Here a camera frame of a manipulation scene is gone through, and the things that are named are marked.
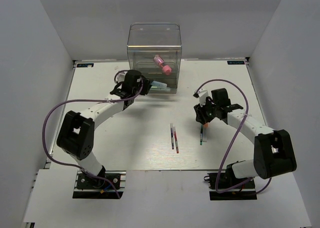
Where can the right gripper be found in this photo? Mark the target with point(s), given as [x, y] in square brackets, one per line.
[201, 116]

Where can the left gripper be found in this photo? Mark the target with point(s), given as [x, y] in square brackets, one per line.
[146, 86]

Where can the blue eraser stick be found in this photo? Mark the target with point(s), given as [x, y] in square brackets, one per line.
[159, 84]

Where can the orange capped highlighter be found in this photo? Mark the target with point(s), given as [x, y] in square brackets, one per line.
[205, 132]

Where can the pink capped clip jar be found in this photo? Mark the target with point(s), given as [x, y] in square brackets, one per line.
[166, 69]

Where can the clear plastic drawer organizer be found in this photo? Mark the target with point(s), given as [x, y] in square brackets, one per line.
[147, 39]

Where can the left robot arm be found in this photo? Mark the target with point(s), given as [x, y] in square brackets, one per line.
[76, 135]

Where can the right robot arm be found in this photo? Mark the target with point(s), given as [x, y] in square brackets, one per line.
[273, 152]

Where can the green pen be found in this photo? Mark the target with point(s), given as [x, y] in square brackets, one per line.
[201, 134]

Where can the red pen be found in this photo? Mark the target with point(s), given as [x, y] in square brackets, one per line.
[175, 139]

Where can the purple pen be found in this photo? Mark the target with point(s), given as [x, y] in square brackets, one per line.
[172, 136]

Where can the right blue table label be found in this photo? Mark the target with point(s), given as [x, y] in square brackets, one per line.
[235, 62]

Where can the blue table label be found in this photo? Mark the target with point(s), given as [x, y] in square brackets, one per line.
[235, 62]
[84, 65]

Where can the left blue table label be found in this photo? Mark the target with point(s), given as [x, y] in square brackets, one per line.
[84, 65]

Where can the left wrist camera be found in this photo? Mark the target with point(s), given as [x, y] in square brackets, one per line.
[120, 77]

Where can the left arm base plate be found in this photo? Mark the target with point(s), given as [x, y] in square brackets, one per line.
[86, 187]

